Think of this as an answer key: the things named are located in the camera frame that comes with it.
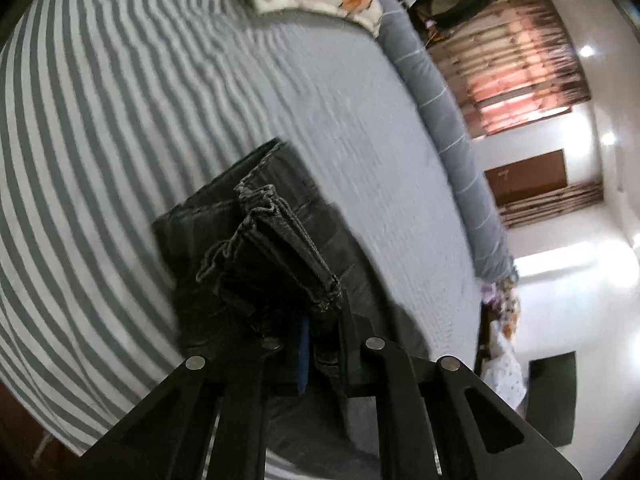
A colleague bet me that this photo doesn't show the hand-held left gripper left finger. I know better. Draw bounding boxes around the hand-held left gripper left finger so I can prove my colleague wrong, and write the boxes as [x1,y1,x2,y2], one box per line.
[65,317,312,480]

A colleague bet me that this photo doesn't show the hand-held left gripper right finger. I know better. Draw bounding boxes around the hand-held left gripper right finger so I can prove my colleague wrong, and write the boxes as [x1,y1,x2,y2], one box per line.
[341,304,585,480]

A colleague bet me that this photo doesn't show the dark grey denim pants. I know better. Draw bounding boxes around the dark grey denim pants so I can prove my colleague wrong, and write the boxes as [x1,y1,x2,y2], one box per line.
[151,137,431,461]

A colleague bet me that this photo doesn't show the white patterned cloth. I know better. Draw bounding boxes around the white patterned cloth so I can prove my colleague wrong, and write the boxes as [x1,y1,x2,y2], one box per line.
[482,280,526,411]

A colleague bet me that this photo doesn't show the dark floor mat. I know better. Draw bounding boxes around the dark floor mat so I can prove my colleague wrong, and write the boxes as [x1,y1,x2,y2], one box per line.
[527,351,578,446]

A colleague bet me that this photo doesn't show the grey rolled blanket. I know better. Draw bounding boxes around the grey rolled blanket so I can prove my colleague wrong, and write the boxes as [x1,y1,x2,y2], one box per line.
[367,0,521,283]

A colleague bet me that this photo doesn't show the brown wooden door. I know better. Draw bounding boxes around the brown wooden door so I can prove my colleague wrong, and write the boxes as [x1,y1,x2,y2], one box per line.
[483,149,568,207]

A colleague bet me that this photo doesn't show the grey white striped bed sheet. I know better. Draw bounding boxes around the grey white striped bed sheet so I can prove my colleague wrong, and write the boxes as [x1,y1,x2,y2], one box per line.
[0,0,483,480]

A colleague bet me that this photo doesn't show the patterned window curtain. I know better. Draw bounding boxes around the patterned window curtain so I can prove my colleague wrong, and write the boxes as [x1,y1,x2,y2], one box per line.
[425,0,593,138]

